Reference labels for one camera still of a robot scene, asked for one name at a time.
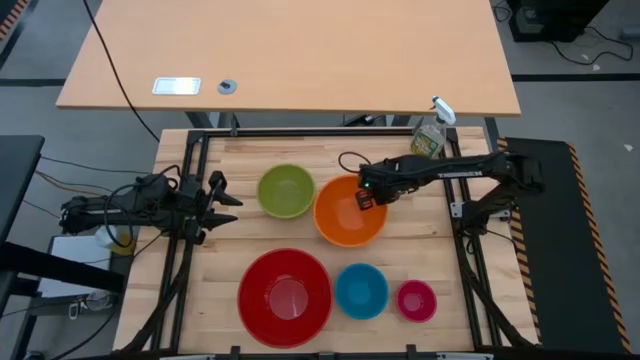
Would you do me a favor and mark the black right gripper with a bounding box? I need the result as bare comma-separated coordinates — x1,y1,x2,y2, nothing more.
355,156,419,212

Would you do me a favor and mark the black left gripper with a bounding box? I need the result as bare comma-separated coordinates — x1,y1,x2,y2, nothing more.
169,170,244,246

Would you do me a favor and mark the orange bowl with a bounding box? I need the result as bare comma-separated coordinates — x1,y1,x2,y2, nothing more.
313,173,389,249

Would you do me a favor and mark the green bowl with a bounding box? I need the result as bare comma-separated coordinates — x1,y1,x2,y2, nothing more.
256,163,317,220

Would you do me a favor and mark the blue bowl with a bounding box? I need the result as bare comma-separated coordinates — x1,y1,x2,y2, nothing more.
334,263,390,321

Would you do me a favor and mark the small pink bowl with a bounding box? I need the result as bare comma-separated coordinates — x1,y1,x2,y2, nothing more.
395,279,438,324

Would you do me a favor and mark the large red bowl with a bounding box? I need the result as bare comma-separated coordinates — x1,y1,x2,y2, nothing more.
237,248,334,350

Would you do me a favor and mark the spray bottle with white trigger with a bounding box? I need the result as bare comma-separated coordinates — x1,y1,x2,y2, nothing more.
409,95,457,160

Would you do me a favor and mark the white roll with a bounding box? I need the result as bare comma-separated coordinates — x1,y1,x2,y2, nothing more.
94,225,119,249

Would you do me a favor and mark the white board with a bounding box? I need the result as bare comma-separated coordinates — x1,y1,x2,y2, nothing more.
37,234,114,300

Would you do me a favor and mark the light wood desk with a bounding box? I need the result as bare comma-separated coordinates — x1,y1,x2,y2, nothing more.
54,0,522,119

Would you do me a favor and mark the black crossbar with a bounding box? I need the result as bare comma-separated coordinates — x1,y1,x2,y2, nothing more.
0,242,126,295

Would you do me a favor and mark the black mat with hazard stripes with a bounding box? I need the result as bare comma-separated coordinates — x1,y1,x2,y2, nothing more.
496,135,634,356

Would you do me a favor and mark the black side table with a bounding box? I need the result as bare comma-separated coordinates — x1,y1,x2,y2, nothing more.
0,133,46,246

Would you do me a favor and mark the black equipment box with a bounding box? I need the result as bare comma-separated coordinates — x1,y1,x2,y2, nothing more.
505,0,611,44

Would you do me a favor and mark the hazard striped floor strip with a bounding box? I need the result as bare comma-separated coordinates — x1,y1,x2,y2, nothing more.
0,0,30,42

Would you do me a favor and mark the black aluminium table frame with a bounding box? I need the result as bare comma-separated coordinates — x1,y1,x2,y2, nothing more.
119,127,541,360

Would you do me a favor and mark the thin black cable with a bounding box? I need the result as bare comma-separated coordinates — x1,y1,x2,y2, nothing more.
39,155,151,176

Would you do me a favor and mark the orange cable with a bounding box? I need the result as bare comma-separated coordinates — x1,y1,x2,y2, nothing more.
33,169,109,197

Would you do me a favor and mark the long black cable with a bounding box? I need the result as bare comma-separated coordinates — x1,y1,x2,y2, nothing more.
82,0,161,144

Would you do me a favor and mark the black floor cable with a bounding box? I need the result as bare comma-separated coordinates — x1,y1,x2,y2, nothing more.
549,24,636,67

